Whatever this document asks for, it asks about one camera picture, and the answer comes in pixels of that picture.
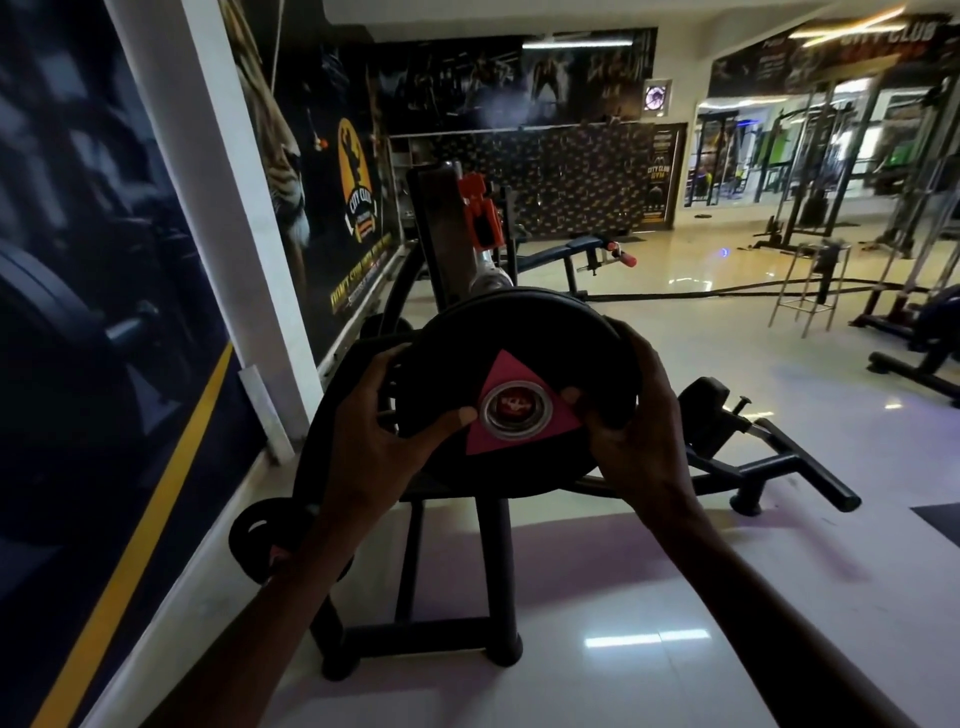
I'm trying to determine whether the person's left hand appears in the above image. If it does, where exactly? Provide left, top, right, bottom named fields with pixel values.
left=332, top=343, right=480, bottom=519

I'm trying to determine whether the person's right hand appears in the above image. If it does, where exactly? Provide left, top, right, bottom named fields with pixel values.
left=561, top=316, right=702, bottom=511

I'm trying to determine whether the black weight plate pink triangle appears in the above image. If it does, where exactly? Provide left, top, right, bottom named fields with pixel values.
left=393, top=287, right=639, bottom=501

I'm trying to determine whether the person's left forearm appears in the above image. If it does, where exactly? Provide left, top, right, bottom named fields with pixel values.
left=142, top=487, right=410, bottom=728

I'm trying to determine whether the person's right forearm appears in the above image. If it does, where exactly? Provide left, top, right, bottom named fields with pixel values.
left=622, top=480, right=922, bottom=728

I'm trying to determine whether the large black weight plate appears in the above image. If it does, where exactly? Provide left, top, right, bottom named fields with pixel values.
left=291, top=330, right=421, bottom=530

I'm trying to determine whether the black plate-loaded gym machine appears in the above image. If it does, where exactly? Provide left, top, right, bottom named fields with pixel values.
left=309, top=159, right=862, bottom=682

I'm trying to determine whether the small black weight plate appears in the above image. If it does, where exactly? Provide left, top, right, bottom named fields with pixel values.
left=228, top=498, right=355, bottom=588

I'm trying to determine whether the patterned gym banner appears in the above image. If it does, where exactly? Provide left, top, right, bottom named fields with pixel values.
left=390, top=122, right=689, bottom=243

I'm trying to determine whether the metal stool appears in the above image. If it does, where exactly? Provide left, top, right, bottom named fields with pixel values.
left=766, top=240, right=854, bottom=339

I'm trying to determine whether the black exercise machine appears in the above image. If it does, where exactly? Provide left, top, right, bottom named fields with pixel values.
left=849, top=283, right=960, bottom=410

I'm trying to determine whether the black floor mat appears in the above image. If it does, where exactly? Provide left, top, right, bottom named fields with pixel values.
left=909, top=502, right=960, bottom=550

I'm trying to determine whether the black bench with red handle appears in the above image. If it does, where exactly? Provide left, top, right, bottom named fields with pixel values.
left=516, top=234, right=639, bottom=277

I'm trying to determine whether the black battle rope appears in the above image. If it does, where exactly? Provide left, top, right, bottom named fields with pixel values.
left=583, top=276, right=935, bottom=303

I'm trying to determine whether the orange machine bracket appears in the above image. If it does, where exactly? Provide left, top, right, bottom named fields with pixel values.
left=458, top=172, right=503, bottom=250

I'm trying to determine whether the wall mirror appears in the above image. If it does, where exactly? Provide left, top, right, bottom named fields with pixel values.
left=684, top=97, right=796, bottom=210

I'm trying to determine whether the tiger wall poster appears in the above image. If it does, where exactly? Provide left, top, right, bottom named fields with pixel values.
left=217, top=0, right=402, bottom=369

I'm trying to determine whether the black cable machine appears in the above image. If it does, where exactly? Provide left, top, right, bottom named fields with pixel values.
left=752, top=81, right=888, bottom=253

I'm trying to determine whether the dark gym wall poster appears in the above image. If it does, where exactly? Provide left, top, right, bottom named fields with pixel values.
left=0, top=0, right=267, bottom=728

